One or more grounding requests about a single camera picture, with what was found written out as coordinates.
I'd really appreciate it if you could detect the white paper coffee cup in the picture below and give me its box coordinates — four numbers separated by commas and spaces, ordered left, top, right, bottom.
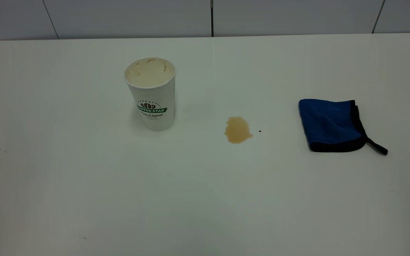
123, 57, 177, 132

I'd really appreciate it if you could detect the blue cloth with black trim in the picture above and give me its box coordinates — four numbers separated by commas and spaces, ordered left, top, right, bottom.
299, 99, 388, 156

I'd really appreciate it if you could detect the brown coffee spill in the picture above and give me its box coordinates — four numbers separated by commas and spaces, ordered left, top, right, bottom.
224, 116, 253, 144

